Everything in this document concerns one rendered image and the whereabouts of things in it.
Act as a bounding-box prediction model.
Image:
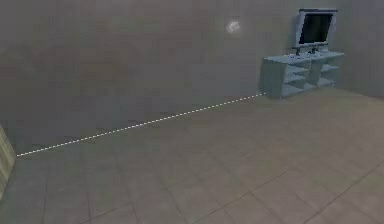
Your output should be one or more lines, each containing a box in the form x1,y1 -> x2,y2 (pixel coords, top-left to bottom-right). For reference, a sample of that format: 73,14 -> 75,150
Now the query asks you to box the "pale grey television stand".
259,50 -> 346,100

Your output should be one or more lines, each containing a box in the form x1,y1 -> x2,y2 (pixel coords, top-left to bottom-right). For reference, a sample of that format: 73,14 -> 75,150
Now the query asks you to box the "silver framed television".
292,8 -> 339,56

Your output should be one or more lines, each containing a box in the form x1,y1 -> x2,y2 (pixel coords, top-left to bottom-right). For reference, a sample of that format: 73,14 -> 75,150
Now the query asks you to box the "pale wooden furniture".
0,124 -> 17,202

